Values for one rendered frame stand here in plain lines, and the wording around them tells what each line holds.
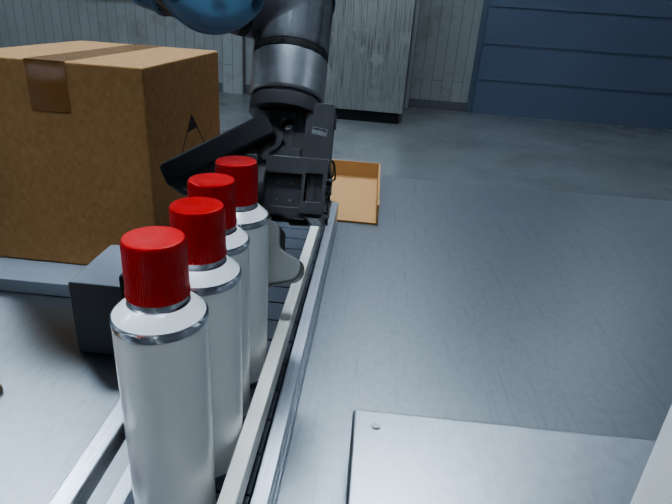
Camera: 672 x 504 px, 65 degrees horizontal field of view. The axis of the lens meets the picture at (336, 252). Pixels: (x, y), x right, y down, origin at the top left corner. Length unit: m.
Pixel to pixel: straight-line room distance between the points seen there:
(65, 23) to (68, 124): 8.37
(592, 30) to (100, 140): 7.57
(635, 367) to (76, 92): 0.75
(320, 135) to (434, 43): 7.24
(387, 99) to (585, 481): 6.05
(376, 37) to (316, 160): 5.87
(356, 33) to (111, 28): 3.87
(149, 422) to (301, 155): 0.29
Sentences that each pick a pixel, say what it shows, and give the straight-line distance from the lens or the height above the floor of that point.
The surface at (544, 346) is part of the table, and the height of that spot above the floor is 0.83.
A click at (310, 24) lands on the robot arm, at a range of 0.55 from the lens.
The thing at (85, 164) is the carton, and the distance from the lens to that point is 0.75.
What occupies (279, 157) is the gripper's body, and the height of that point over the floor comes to 1.07.
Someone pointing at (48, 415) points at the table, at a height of 0.83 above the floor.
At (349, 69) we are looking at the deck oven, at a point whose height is 0.57.
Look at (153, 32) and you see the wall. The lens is 8.49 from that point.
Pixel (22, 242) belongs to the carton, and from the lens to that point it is 0.85.
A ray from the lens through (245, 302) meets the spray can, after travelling 0.40.
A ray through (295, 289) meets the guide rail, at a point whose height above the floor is 0.92.
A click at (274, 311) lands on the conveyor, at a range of 0.61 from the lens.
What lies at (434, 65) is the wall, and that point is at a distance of 7.76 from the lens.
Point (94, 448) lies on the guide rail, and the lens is 0.35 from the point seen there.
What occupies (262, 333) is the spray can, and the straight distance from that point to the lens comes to 0.48.
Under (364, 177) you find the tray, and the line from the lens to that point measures 1.28.
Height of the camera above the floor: 1.20
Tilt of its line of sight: 25 degrees down
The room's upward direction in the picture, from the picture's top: 4 degrees clockwise
